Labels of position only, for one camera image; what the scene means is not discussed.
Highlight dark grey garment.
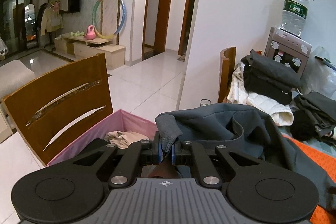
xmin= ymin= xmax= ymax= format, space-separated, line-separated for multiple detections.
xmin=154 ymin=102 xmax=336 ymax=212

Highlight wooden chair behind clothes stack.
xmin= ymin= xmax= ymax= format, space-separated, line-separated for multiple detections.
xmin=218 ymin=47 xmax=236 ymax=103

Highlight folded dark clothes stack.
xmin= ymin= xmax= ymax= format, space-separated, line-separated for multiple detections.
xmin=241 ymin=50 xmax=302 ymax=105

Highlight messy dark clothes pile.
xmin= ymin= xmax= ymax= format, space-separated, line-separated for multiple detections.
xmin=290 ymin=92 xmax=335 ymax=141

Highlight coat rack with clothes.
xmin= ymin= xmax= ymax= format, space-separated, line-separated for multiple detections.
xmin=33 ymin=0 xmax=63 ymax=36

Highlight beige garment in box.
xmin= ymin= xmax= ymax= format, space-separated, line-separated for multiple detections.
xmin=104 ymin=131 xmax=149 ymax=149

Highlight pink fabric storage box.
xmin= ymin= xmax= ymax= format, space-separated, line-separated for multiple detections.
xmin=47 ymin=110 xmax=158 ymax=166

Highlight white quilted jacket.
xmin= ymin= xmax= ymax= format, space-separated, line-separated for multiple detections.
xmin=227 ymin=63 xmax=294 ymax=126

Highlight brown wooden chair near box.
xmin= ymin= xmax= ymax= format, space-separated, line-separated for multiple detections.
xmin=2 ymin=53 xmax=113 ymax=165

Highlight beige tv cabinet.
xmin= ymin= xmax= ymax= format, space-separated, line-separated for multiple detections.
xmin=54 ymin=33 xmax=125 ymax=70

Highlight pink kettlebell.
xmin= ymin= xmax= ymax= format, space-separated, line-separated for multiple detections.
xmin=84 ymin=25 xmax=96 ymax=40

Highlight green dumbbells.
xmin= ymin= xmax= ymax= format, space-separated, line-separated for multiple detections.
xmin=70 ymin=31 xmax=84 ymax=37

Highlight colourful hula hoop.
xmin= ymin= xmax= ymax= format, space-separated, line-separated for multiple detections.
xmin=92 ymin=0 xmax=126 ymax=39

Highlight orange patterned table cloth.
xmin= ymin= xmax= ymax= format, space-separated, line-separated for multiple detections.
xmin=282 ymin=136 xmax=335 ymax=223

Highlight pink water dispenser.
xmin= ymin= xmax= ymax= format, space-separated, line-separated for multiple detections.
xmin=264 ymin=27 xmax=311 ymax=77

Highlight translucent plastic bag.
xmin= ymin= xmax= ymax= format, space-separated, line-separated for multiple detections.
xmin=301 ymin=46 xmax=335 ymax=100

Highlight standing oval mirror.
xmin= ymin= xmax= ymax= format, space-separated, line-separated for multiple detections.
xmin=25 ymin=3 xmax=38 ymax=50

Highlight clear water bottle green label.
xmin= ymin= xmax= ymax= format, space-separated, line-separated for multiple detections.
xmin=278 ymin=0 xmax=314 ymax=38

